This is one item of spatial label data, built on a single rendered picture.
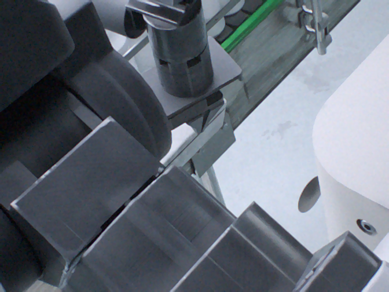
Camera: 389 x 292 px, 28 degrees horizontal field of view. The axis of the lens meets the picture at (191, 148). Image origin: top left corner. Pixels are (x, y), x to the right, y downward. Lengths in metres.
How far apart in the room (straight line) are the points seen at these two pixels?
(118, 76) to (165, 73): 0.45
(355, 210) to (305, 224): 1.78
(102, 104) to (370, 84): 0.19
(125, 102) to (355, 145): 0.15
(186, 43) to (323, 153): 0.34
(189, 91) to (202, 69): 0.03
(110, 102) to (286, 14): 1.03
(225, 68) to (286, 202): 1.45
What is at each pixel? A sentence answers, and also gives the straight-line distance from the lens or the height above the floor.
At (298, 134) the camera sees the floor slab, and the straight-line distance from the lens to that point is 2.41.
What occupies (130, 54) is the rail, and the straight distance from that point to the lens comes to 1.11.
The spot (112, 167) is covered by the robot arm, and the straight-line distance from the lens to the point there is 0.31.
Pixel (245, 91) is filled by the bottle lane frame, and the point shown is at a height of 0.88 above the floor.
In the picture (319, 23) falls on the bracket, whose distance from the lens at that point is 1.33.
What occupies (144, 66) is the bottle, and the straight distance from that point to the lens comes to 1.17.
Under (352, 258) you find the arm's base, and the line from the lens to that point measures 0.28.
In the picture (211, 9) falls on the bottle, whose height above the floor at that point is 1.06.
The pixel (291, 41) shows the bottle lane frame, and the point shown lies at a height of 0.89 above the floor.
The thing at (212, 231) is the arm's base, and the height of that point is 1.59.
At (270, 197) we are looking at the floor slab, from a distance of 2.28.
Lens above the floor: 1.83
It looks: 49 degrees down
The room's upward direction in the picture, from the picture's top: 19 degrees counter-clockwise
